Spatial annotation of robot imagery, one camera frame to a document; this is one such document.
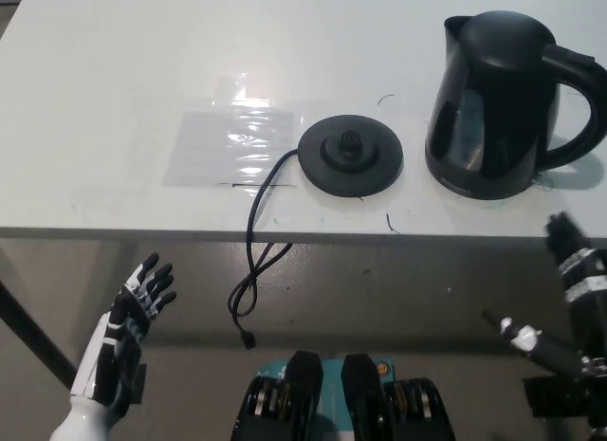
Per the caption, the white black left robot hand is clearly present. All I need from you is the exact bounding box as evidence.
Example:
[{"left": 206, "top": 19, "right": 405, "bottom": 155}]
[{"left": 69, "top": 252, "right": 179, "bottom": 413}]

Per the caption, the black teal robot torso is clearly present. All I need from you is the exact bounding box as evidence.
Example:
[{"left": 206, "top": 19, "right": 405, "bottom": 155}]
[{"left": 230, "top": 349, "right": 456, "bottom": 441}]

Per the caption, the black round kettle base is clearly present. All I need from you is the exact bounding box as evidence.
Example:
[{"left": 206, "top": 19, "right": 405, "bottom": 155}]
[{"left": 297, "top": 114, "right": 405, "bottom": 198}]

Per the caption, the black diagonal table leg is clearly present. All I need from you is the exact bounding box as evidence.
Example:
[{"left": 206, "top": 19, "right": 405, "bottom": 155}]
[{"left": 0, "top": 258, "right": 80, "bottom": 376}]

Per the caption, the black power cable with plug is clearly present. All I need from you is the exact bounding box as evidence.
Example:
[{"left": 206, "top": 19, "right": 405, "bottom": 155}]
[{"left": 228, "top": 146, "right": 301, "bottom": 352}]

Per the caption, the black electric kettle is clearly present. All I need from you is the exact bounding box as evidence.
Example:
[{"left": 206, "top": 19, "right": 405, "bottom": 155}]
[{"left": 424, "top": 11, "right": 607, "bottom": 201}]

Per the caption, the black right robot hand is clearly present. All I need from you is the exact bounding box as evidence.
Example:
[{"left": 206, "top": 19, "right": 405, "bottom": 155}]
[{"left": 482, "top": 211, "right": 607, "bottom": 390}]

